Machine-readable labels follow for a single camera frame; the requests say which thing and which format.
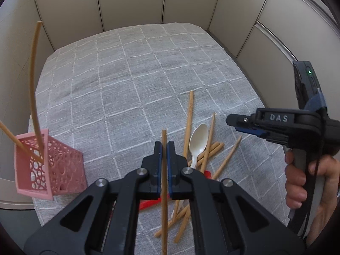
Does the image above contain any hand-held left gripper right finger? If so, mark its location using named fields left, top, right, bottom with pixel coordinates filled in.
left=168, top=142, right=306, bottom=255

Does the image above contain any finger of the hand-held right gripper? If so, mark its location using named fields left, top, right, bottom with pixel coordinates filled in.
left=227, top=113, right=267, bottom=139

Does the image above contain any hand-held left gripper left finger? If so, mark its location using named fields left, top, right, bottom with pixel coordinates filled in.
left=24, top=141, right=163, bottom=255

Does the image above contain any red plastic cutlery piece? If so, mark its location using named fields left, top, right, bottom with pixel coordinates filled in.
left=138, top=170, right=213, bottom=211

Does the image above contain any white plastic spoon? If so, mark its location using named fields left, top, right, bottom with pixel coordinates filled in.
left=171, top=123, right=209, bottom=220

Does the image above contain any wooden chopstick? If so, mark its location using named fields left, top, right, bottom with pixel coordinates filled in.
left=30, top=21, right=45, bottom=165
left=161, top=130, right=169, bottom=255
left=0, top=121, right=45, bottom=164

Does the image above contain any pile of chopsticks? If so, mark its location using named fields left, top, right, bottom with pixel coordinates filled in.
left=155, top=91, right=243, bottom=243

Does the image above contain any pink perforated holder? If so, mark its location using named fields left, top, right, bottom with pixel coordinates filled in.
left=14, top=129, right=88, bottom=200

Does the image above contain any person's right forearm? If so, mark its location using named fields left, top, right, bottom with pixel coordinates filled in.
left=305, top=197, right=340, bottom=248

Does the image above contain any person's right hand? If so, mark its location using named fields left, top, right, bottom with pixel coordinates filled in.
left=285, top=150, right=340, bottom=210

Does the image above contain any grey checked tablecloth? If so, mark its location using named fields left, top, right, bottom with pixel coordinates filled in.
left=28, top=22, right=293, bottom=255

